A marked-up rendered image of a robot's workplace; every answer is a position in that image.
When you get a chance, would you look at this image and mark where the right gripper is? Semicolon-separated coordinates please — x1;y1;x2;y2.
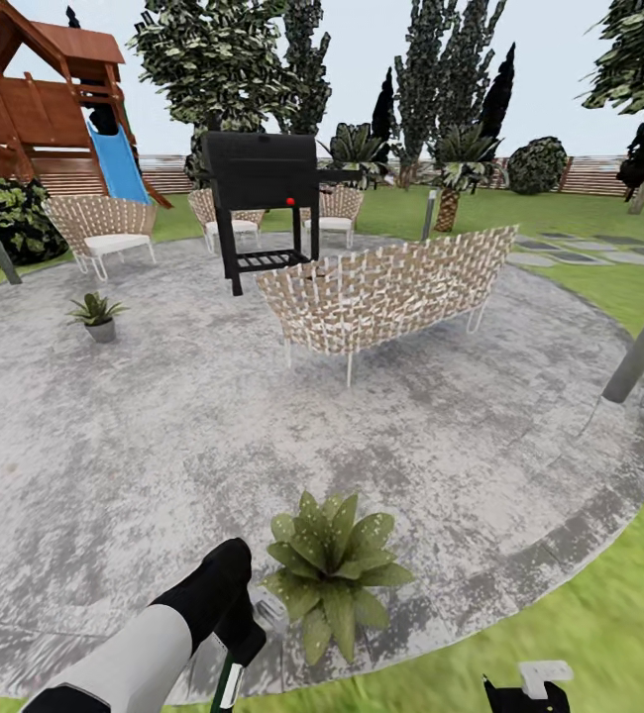
483;676;571;713

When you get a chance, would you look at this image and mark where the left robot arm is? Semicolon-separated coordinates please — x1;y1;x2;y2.
24;537;290;713

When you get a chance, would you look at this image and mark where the insectifuge atomizer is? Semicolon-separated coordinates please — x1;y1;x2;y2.
210;652;246;713

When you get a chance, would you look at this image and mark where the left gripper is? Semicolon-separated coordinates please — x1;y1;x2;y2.
214;604;268;666

